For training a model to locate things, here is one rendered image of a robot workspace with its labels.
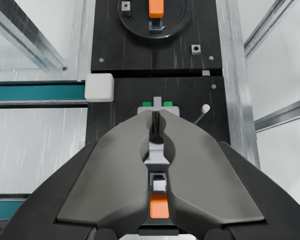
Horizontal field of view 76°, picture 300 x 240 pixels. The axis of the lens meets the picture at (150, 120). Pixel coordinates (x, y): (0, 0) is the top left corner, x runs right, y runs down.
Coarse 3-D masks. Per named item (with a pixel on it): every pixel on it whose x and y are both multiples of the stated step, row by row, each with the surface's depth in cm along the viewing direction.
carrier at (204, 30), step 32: (96, 0) 38; (128, 0) 36; (192, 0) 38; (96, 32) 37; (128, 32) 36; (160, 32) 34; (192, 32) 36; (96, 64) 35; (128, 64) 35; (160, 64) 35; (192, 64) 35
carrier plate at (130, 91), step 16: (128, 80) 34; (144, 80) 34; (160, 80) 34; (176, 80) 34; (192, 80) 34; (208, 80) 34; (128, 96) 34; (144, 96) 33; (160, 96) 33; (176, 96) 33; (192, 96) 33; (208, 96) 33; (224, 96) 33; (96, 112) 33; (112, 112) 33; (192, 112) 33; (208, 112) 32; (224, 112) 32; (96, 128) 32; (112, 128) 32; (208, 128) 32; (224, 128) 32; (144, 224) 29; (160, 224) 29
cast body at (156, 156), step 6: (156, 102) 24; (138, 108) 20; (144, 108) 20; (150, 108) 20; (156, 108) 20; (162, 108) 20; (168, 108) 20; (174, 108) 20; (156, 132) 18; (150, 138) 18; (156, 138) 18; (150, 144) 19; (156, 144) 19; (162, 144) 19; (150, 150) 19; (156, 150) 19; (162, 150) 20; (150, 156) 22; (156, 156) 22; (162, 156) 22; (144, 162) 22; (150, 162) 22; (156, 162) 22; (162, 162) 22; (168, 162) 22
